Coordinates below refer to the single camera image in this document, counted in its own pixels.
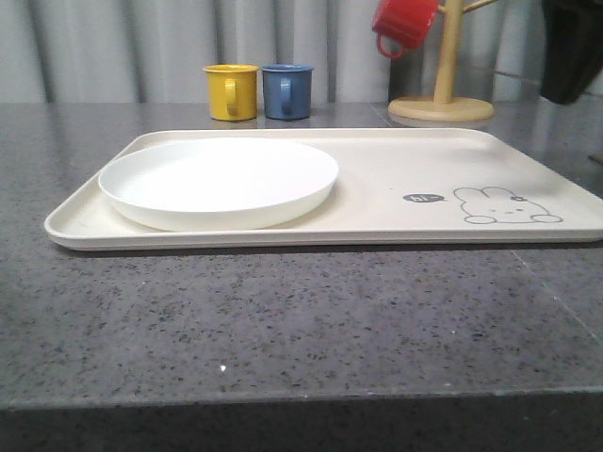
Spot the red enamel mug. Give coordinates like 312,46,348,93
372,0,439,58

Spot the white round plate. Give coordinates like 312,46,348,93
98,137,339,232

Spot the cream rabbit serving tray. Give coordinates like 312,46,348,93
44,128,602,251

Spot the blue enamel mug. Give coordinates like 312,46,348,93
261,64,314,121

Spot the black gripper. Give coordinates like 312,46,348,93
540,0,602,105

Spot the yellow enamel mug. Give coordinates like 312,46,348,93
204,64,259,121

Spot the wooden mug tree stand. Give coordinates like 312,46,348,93
388,1,495,122

